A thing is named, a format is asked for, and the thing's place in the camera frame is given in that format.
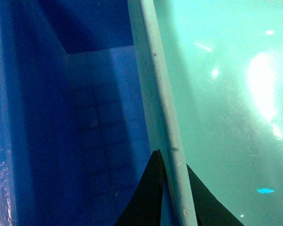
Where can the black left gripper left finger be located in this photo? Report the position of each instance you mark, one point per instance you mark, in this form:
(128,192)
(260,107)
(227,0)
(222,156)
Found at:
(145,206)

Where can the teal plastic bin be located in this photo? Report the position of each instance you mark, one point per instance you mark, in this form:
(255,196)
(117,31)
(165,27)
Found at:
(211,75)

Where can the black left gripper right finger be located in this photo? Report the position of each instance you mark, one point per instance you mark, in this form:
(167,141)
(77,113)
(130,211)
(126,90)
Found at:
(209,210)

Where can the blue open plastic bin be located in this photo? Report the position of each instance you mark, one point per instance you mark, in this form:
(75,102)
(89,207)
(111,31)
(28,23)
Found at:
(73,137)

